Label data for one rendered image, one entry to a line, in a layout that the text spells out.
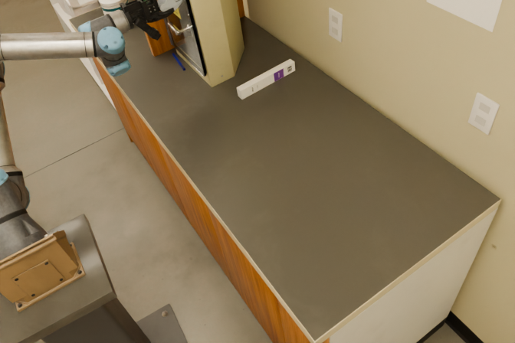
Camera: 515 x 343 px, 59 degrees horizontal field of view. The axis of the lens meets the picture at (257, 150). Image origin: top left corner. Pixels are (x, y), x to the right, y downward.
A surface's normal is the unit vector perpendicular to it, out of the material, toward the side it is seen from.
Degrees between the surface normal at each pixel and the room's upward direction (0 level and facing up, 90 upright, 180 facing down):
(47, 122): 0
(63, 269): 90
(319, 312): 1
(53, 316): 0
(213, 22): 90
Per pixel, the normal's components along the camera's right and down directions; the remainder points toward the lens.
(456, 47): -0.83, 0.47
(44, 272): 0.53, 0.58
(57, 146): -0.11, -0.68
